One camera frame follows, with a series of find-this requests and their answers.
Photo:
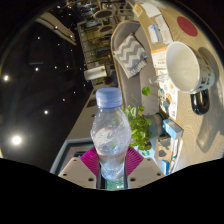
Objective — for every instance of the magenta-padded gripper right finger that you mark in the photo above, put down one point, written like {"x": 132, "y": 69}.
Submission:
{"x": 141, "y": 168}

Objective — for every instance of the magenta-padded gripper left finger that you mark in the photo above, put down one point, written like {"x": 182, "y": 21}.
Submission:
{"x": 81, "y": 168}

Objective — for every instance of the clear blue-capped water bottle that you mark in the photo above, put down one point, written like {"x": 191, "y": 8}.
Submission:
{"x": 111, "y": 133}

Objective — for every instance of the flat blue card box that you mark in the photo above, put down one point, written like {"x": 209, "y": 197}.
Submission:
{"x": 165, "y": 167}

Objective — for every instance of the green potted plant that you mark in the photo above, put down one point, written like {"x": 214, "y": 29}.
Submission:
{"x": 141, "y": 128}

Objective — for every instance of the small light blue carton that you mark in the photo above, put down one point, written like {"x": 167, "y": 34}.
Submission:
{"x": 173, "y": 129}

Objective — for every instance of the printed paper menu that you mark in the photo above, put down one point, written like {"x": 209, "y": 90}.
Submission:
{"x": 165, "y": 96}

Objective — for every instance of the grey wood-framed sofa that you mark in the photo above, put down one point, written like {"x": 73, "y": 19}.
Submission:
{"x": 126, "y": 86}

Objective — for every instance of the group of ceiling lights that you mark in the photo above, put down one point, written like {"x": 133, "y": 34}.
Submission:
{"x": 36, "y": 80}

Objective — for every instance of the grey chevron pillow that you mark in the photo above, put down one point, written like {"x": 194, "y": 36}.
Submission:
{"x": 130, "y": 55}

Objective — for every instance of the flat round red coaster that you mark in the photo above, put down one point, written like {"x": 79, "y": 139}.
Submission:
{"x": 187, "y": 26}

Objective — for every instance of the yellow square card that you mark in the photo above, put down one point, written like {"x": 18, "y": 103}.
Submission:
{"x": 138, "y": 10}

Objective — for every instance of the group of dining chairs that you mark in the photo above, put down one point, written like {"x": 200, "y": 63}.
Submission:
{"x": 110, "y": 11}

